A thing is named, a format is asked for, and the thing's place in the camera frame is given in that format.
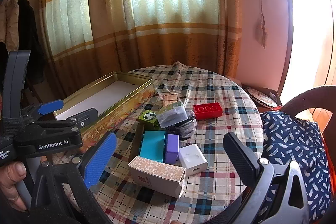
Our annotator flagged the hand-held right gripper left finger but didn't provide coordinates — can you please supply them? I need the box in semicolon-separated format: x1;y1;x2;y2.
30;132;117;224

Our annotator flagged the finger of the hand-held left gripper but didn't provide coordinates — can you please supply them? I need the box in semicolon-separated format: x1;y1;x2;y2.
33;107;99;136
20;99;65;125

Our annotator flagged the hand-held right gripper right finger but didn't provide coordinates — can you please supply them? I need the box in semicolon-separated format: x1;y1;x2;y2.
223;132;311;224

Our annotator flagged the gold tin box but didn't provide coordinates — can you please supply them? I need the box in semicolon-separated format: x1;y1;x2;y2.
52;71;155;143

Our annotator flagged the white square box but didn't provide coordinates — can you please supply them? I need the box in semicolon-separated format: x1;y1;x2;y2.
179;144;208;177

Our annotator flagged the teal building brick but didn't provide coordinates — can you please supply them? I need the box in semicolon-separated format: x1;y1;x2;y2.
136;131;167;164

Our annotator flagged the beige patterned carton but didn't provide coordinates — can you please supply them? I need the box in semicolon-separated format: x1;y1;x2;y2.
128;156;186;199

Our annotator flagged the red building brick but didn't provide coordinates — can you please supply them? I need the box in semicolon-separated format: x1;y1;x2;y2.
193;103;223;121

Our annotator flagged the grey speckled pouch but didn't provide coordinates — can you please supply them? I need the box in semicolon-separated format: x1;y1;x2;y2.
168;109;197;143

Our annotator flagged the green block with ball print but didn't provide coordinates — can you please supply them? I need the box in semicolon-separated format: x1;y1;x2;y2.
138;110;159;131

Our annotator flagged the purple block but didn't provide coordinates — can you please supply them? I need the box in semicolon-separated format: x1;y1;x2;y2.
164;134;180;165

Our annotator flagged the clear plastic case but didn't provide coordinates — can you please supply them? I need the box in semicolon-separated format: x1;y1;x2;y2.
157;101;188;128

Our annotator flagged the brown wooden box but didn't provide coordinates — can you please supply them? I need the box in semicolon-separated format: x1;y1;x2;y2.
162;93;180;109

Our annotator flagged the person's left hand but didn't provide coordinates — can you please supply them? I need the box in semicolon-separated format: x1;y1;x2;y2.
0;161;28;211

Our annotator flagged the blue feather-print cushion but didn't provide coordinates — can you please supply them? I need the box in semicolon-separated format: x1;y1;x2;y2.
260;111;332;224

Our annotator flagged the round patterned plate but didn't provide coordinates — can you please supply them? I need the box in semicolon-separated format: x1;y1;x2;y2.
248;89;281;109

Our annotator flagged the black coat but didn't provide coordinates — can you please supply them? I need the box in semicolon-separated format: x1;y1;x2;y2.
16;0;46;79

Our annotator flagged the brown wooden chair back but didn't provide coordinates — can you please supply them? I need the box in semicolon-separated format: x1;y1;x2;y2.
280;85;336;135

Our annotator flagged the beige quilted jacket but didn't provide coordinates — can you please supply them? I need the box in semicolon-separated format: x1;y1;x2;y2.
0;0;21;52

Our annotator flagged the cream and orange curtain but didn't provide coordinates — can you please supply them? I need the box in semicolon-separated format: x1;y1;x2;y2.
39;0;243;98

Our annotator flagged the hanging tassel ornament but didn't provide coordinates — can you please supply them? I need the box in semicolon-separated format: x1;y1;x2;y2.
253;0;268;50

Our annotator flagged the wooden door frame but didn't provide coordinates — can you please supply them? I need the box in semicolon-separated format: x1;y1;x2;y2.
274;0;294;101

